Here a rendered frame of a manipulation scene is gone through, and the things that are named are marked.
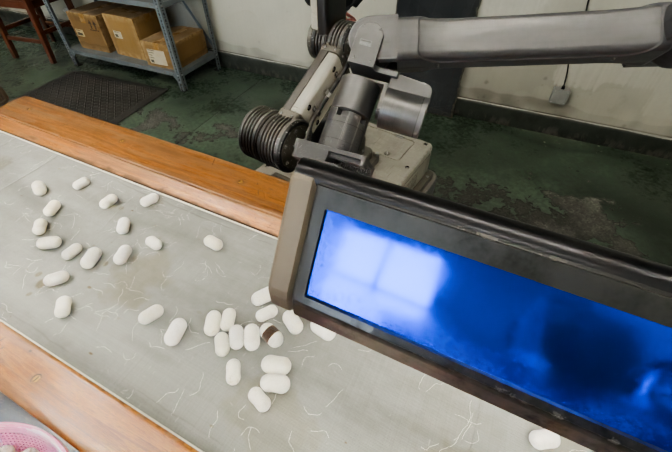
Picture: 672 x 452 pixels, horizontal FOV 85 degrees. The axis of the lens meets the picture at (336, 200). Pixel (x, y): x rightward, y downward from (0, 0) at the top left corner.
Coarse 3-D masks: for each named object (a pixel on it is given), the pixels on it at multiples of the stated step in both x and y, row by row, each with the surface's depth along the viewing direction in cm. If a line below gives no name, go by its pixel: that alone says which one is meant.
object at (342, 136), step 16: (336, 112) 49; (352, 112) 48; (336, 128) 48; (352, 128) 48; (320, 144) 48; (336, 144) 48; (352, 144) 49; (336, 160) 50; (352, 160) 47; (368, 160) 48
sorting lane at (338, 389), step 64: (0, 192) 72; (64, 192) 72; (128, 192) 72; (0, 256) 60; (192, 256) 60; (256, 256) 60; (0, 320) 52; (64, 320) 52; (128, 320) 52; (192, 320) 52; (256, 320) 52; (128, 384) 46; (192, 384) 46; (256, 384) 46; (320, 384) 46; (384, 384) 46; (256, 448) 41; (320, 448) 41; (384, 448) 41; (448, 448) 41; (512, 448) 41; (576, 448) 41
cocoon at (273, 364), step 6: (264, 360) 46; (270, 360) 46; (276, 360) 46; (282, 360) 46; (288, 360) 46; (264, 366) 46; (270, 366) 45; (276, 366) 45; (282, 366) 45; (288, 366) 46; (270, 372) 46; (276, 372) 45; (282, 372) 45
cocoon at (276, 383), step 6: (264, 378) 44; (270, 378) 44; (276, 378) 44; (282, 378) 44; (288, 378) 45; (264, 384) 44; (270, 384) 44; (276, 384) 44; (282, 384) 44; (288, 384) 44; (264, 390) 44; (270, 390) 44; (276, 390) 44; (282, 390) 44
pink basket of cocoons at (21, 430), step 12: (0, 432) 40; (12, 432) 40; (24, 432) 40; (36, 432) 39; (48, 432) 39; (0, 444) 41; (12, 444) 41; (24, 444) 41; (36, 444) 41; (48, 444) 39; (60, 444) 38
